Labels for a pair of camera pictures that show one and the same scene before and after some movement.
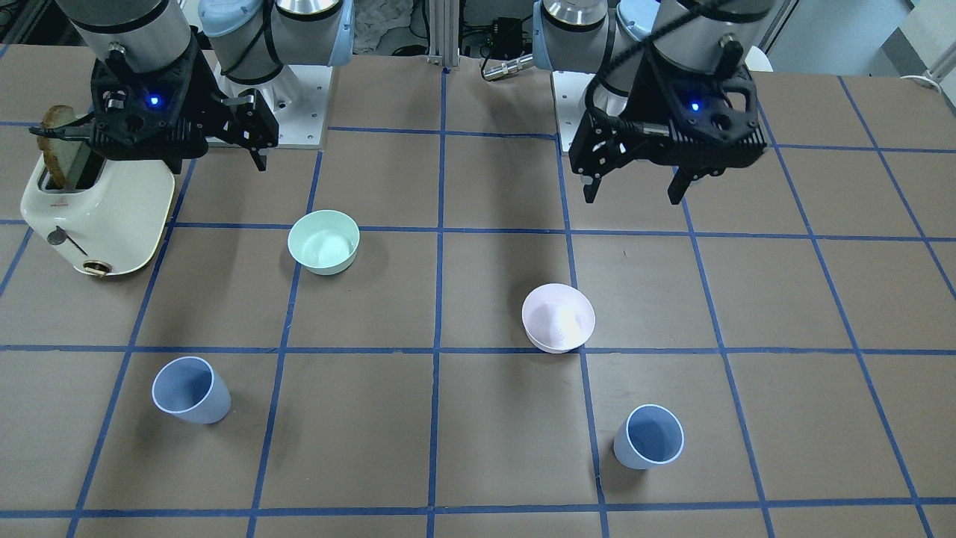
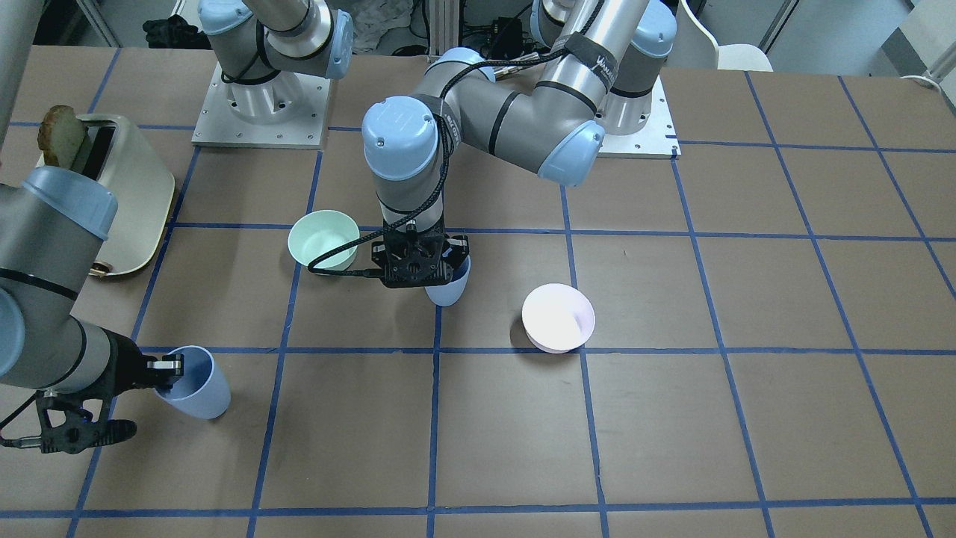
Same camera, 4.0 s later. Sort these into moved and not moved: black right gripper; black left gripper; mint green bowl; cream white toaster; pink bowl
Moved: black left gripper; black right gripper
Not moved: cream white toaster; mint green bowl; pink bowl
